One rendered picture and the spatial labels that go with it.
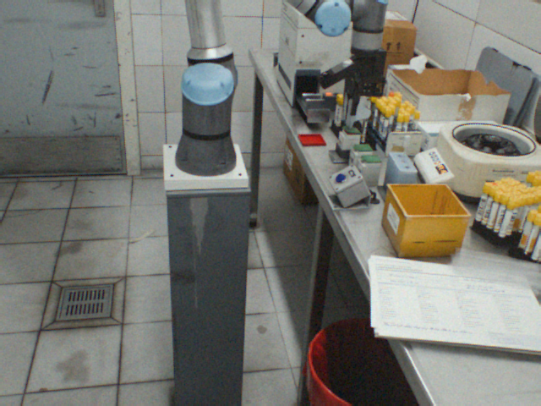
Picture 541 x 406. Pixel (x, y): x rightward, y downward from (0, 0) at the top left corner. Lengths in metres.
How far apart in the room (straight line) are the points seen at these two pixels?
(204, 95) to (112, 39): 1.81
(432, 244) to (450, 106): 0.63
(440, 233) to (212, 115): 0.56
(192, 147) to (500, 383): 0.82
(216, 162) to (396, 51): 1.16
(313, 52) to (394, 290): 0.97
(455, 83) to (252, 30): 1.45
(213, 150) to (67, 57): 1.87
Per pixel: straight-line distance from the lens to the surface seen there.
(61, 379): 2.16
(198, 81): 1.31
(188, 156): 1.37
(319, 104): 1.77
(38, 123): 3.27
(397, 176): 1.32
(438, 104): 1.70
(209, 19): 1.42
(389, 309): 1.03
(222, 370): 1.73
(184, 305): 1.55
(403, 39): 2.33
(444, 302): 1.08
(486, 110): 1.79
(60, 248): 2.78
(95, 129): 3.25
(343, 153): 1.53
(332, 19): 1.26
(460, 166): 1.42
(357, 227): 1.26
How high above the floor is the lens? 1.53
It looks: 30 degrees down
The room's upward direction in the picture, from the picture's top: 4 degrees clockwise
